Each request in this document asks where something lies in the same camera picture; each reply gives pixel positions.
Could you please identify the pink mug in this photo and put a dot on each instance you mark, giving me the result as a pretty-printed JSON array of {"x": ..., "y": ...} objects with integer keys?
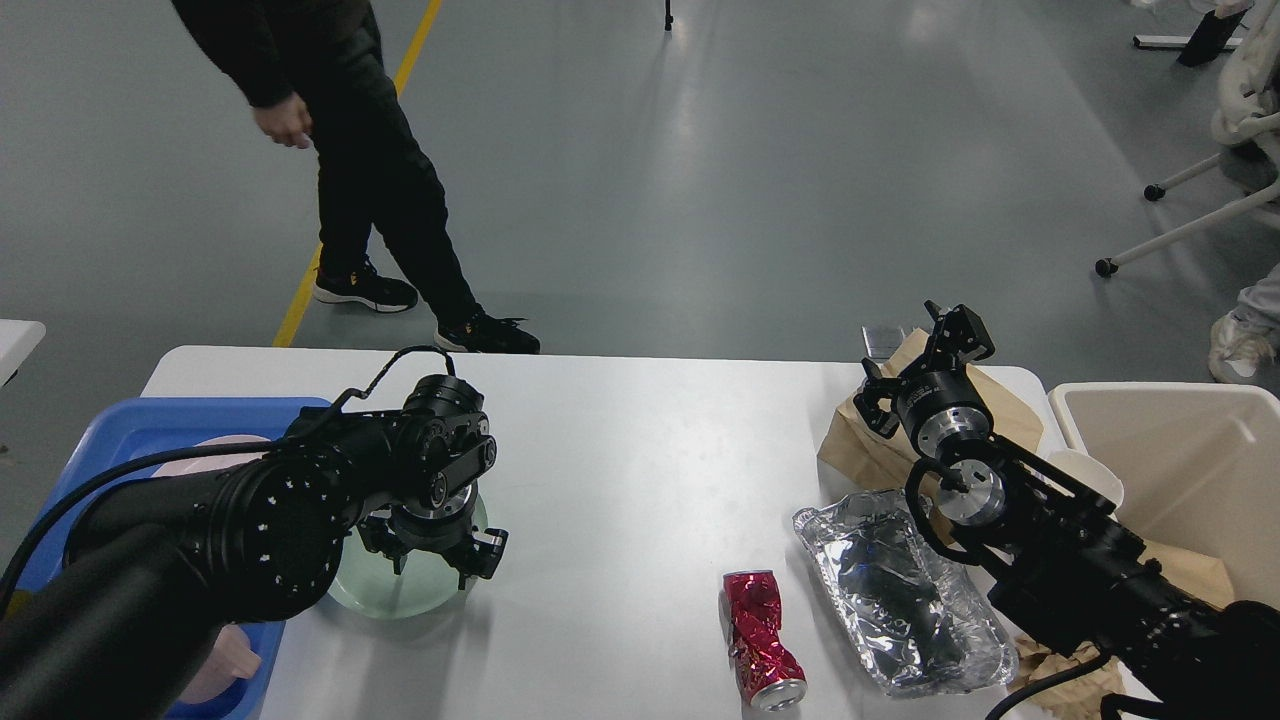
[{"x": 231, "y": 659}]

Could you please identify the white side table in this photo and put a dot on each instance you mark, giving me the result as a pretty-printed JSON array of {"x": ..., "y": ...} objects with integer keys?
[{"x": 19, "y": 338}]

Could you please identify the pink plate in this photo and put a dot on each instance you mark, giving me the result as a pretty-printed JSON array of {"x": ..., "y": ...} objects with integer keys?
[{"x": 220, "y": 445}]

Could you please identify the beige plastic bin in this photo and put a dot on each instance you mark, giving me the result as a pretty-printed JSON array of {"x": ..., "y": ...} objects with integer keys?
[{"x": 1199, "y": 463}]

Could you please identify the brown paper in bin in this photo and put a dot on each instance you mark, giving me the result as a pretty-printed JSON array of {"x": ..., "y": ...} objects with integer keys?
[{"x": 1203, "y": 576}]

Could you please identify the white paper cup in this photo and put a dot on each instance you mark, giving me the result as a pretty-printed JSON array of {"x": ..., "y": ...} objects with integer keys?
[{"x": 1090, "y": 472}]

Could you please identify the aluminium foil tray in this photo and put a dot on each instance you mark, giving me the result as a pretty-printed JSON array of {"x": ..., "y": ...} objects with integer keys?
[{"x": 917, "y": 621}]

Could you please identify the brown paper bag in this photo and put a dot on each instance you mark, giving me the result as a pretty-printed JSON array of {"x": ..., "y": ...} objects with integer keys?
[{"x": 869, "y": 461}]

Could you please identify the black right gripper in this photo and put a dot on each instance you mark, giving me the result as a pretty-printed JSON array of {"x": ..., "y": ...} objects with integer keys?
[{"x": 940, "y": 407}]

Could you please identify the person in black trousers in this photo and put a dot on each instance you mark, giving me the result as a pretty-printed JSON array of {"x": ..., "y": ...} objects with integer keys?
[{"x": 313, "y": 73}]

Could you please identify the crushed red can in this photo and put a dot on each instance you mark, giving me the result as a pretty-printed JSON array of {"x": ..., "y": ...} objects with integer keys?
[{"x": 770, "y": 678}]

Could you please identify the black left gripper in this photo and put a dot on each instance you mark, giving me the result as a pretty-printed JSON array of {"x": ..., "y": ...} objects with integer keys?
[{"x": 477, "y": 552}]

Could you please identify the green plate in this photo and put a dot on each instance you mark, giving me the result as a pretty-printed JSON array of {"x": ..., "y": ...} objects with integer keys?
[{"x": 365, "y": 582}]

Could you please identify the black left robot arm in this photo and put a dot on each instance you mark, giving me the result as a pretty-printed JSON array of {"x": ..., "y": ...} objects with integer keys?
[{"x": 114, "y": 599}]

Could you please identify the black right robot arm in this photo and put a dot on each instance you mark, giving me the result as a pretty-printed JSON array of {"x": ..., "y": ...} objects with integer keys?
[{"x": 1066, "y": 572}]

